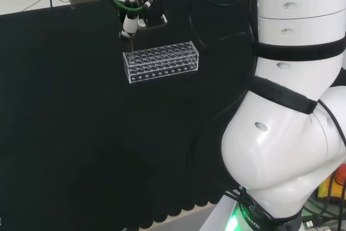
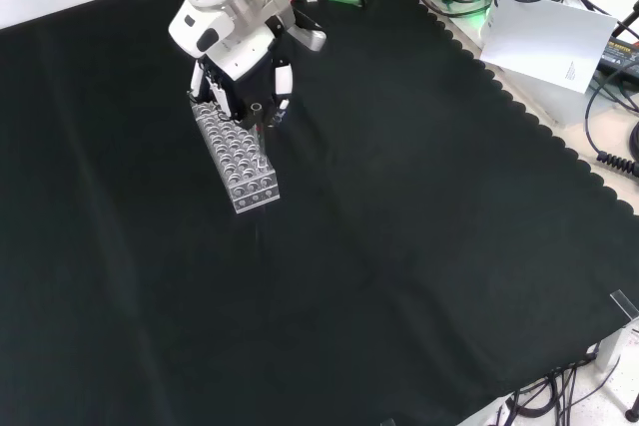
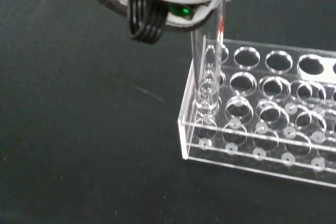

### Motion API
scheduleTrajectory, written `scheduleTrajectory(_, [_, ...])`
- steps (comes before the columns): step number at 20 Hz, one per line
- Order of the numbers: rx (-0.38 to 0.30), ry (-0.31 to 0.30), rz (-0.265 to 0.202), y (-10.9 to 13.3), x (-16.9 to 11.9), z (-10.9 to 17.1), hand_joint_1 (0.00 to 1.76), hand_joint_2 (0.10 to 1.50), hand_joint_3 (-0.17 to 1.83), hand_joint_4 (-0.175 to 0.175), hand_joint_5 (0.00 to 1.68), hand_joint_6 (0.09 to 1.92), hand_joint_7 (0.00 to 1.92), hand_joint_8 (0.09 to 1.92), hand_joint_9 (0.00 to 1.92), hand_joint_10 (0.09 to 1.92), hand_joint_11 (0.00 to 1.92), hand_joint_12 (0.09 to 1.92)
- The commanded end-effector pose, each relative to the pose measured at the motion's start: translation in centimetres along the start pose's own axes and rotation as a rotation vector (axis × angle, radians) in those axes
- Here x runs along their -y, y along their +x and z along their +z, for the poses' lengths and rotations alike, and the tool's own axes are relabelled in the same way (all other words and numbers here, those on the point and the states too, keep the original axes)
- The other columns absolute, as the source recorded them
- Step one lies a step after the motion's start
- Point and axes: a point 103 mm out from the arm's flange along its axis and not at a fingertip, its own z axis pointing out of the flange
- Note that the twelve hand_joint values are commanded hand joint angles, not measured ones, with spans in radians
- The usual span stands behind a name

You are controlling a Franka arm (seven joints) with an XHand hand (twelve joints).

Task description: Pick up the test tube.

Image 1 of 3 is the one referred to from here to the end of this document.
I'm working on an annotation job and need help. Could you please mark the clear plastic test tube rack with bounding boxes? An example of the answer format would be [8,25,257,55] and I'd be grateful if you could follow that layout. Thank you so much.
[122,41,200,84]

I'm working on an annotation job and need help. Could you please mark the black bench cloth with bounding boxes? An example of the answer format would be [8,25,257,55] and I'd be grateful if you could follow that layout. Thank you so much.
[0,0,260,229]

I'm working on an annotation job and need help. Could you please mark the yellow stop button box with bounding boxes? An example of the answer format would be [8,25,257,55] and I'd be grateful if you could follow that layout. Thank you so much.
[318,170,346,205]

